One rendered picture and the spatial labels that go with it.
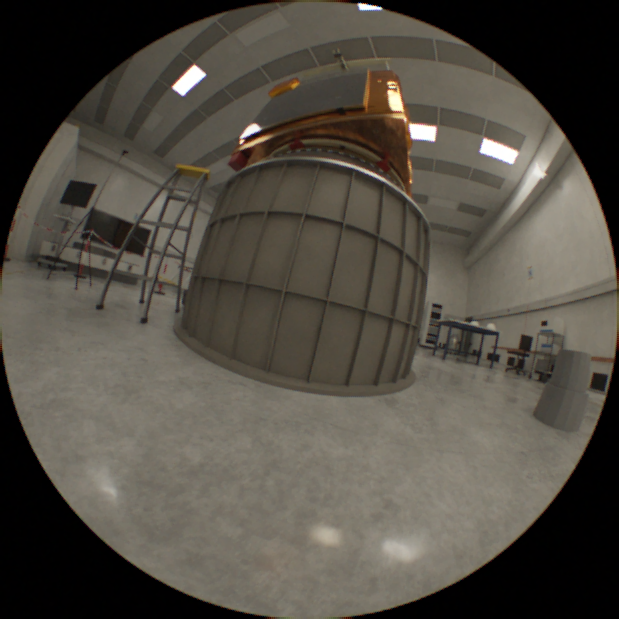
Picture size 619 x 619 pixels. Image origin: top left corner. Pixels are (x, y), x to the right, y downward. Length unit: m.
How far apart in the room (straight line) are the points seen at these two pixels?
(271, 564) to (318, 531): 0.10
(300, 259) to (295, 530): 0.89
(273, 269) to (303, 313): 0.24
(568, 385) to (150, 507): 1.64
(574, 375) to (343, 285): 1.51
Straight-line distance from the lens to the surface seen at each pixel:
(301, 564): 0.34
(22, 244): 5.86
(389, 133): 1.69
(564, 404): 1.45
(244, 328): 0.90
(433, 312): 8.62
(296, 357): 0.85
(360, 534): 0.38
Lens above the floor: 0.32
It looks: 1 degrees up
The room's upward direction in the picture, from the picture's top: 13 degrees clockwise
